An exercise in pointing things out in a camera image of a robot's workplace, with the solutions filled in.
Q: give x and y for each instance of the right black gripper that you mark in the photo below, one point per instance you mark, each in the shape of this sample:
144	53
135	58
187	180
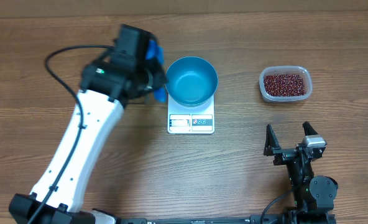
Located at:
286	154

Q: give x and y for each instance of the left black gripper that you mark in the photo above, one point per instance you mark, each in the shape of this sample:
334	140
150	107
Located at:
161	78

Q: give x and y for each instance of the blue plastic measuring scoop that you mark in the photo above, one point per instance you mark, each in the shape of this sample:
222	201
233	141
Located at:
154	64

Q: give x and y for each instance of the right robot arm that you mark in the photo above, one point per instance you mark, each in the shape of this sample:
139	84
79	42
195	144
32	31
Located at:
313	194

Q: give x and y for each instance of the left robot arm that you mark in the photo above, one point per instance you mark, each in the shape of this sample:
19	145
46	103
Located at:
58	196

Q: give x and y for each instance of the blue metal bowl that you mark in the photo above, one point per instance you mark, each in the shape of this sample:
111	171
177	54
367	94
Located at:
191	81

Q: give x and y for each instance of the white digital kitchen scale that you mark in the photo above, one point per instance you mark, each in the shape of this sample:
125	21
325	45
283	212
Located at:
190	120

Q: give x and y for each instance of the red adzuki beans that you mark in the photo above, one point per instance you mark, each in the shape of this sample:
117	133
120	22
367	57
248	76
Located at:
284	84

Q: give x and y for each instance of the clear plastic food container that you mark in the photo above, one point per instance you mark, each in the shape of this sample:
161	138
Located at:
286	69

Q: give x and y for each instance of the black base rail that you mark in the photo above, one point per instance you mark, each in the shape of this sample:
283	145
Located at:
202	221

